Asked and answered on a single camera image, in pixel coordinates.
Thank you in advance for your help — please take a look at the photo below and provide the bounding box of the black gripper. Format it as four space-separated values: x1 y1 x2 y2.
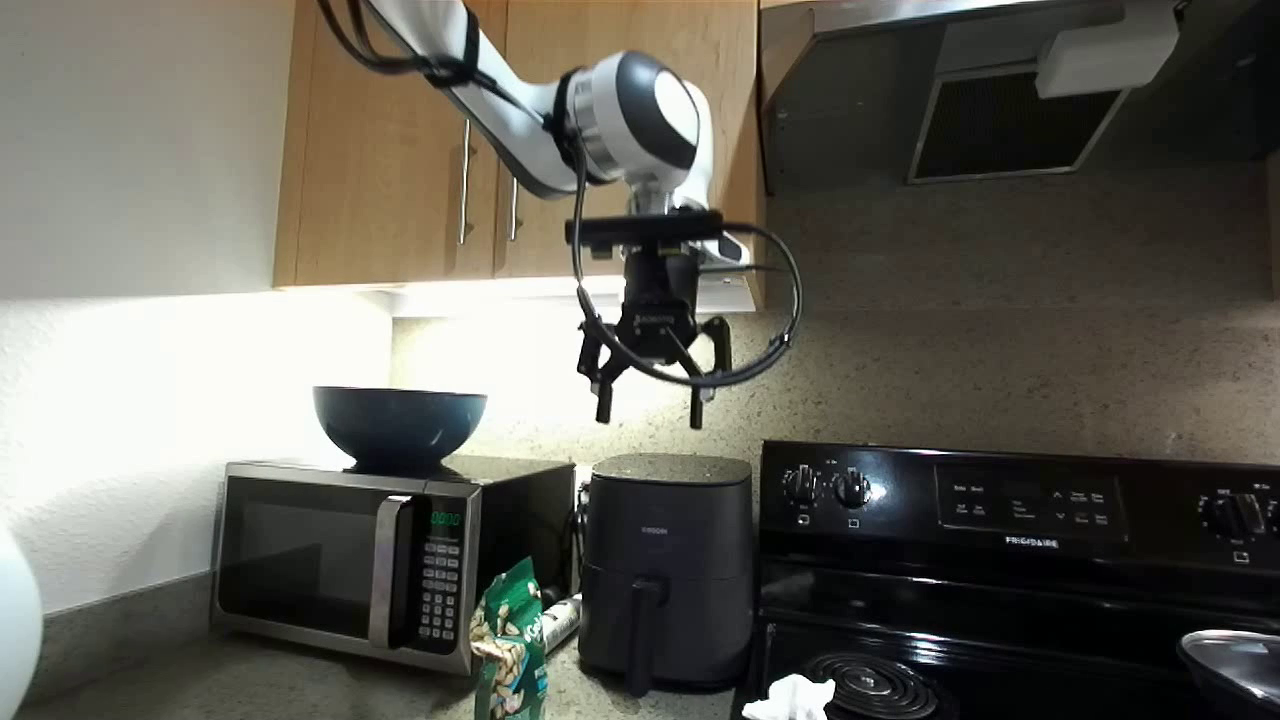
573 243 737 434

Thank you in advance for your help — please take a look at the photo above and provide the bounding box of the white tissue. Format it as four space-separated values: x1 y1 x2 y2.
741 670 839 720

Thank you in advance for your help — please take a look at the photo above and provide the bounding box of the black electric stove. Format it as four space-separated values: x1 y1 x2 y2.
737 434 1280 720

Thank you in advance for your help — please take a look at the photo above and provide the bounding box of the dark blue bowl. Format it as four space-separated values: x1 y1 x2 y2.
314 384 494 481

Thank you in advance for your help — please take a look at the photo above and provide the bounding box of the green snack bag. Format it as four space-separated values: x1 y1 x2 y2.
466 557 557 720

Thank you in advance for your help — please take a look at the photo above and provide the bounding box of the black steel microwave oven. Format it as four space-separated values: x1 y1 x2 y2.
209 451 579 679

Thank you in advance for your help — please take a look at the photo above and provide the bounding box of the steel range hood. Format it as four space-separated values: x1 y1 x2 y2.
756 0 1280 201

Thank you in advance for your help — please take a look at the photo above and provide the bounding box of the small coil burner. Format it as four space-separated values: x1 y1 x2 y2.
798 649 945 720

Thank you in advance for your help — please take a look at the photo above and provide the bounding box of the white round object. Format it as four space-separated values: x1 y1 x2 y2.
0 520 49 720

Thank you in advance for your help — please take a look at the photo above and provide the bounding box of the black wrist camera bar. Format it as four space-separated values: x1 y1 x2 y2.
560 206 734 250

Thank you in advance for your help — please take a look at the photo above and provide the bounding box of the wooden wall cabinet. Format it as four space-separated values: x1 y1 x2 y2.
274 0 764 291

